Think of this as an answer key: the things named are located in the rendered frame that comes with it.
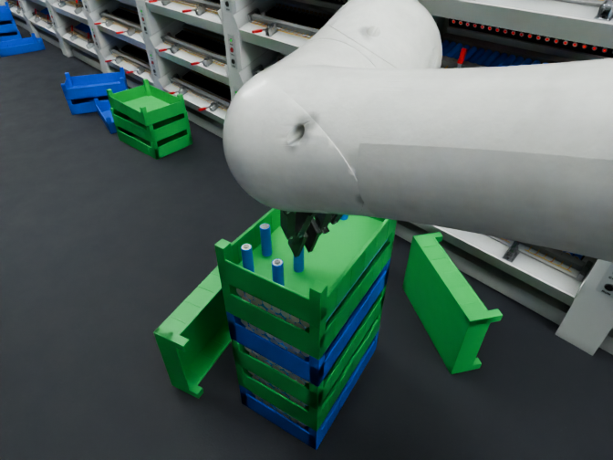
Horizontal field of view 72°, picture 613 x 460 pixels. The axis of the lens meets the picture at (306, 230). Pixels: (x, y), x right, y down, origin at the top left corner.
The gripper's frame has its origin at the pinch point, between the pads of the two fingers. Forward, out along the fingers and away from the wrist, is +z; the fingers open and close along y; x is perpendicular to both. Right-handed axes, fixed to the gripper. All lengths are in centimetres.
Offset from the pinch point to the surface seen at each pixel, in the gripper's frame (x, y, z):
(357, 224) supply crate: 3.4, 16.1, 11.1
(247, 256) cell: 2.1, -8.4, 4.9
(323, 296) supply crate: -10.6, -2.5, -2.5
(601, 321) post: -35, 70, 25
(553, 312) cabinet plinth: -29, 71, 37
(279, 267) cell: -2.9, -5.3, 1.7
